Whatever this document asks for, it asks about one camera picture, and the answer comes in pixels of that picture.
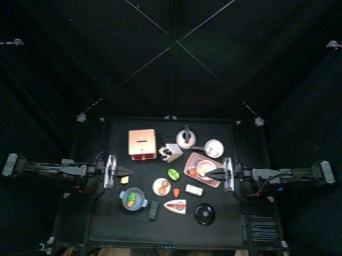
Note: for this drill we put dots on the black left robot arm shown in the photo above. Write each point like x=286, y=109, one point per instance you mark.
x=49, y=168

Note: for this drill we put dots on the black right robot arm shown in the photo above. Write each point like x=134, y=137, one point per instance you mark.
x=285, y=174

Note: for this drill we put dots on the yellow toy cheese cube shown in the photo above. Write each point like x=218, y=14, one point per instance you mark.
x=125, y=180

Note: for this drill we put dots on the white plate with fried egg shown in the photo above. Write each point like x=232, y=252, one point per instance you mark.
x=206, y=165

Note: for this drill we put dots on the orange toy tomato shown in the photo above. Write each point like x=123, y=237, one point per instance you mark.
x=193, y=172

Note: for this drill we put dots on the pink toy serving tray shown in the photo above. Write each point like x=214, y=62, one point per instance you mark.
x=192, y=161

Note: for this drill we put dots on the white toy block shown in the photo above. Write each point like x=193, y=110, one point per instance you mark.
x=194, y=190

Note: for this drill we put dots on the blue toy pot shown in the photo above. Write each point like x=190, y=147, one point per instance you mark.
x=139, y=195

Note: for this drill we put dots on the yellow toy corn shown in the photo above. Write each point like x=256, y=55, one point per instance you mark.
x=130, y=200

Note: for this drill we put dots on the small white plate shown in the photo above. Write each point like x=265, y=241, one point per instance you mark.
x=157, y=186

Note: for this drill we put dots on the green toy leaf vegetable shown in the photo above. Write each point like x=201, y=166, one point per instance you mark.
x=174, y=174

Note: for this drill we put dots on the brown toy egg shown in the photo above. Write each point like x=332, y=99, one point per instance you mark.
x=162, y=191
x=165, y=183

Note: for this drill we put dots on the orange toy carrot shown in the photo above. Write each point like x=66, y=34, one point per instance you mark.
x=177, y=192

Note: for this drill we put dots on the white cube black pattern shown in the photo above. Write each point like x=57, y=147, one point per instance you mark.
x=172, y=152

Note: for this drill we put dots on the black round disc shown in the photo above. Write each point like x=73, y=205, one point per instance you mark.
x=205, y=214

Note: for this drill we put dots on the dark green toy block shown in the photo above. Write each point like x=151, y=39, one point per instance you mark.
x=153, y=210

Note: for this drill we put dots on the red white packet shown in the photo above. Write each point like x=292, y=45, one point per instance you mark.
x=176, y=206

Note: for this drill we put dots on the white text label sticker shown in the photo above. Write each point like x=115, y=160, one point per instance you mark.
x=262, y=229

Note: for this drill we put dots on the grey frame corner bracket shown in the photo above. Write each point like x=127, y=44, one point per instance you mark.
x=333, y=44
x=81, y=117
x=260, y=121
x=15, y=42

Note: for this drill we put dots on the grey frame middle bracket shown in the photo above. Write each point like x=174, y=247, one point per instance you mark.
x=170, y=117

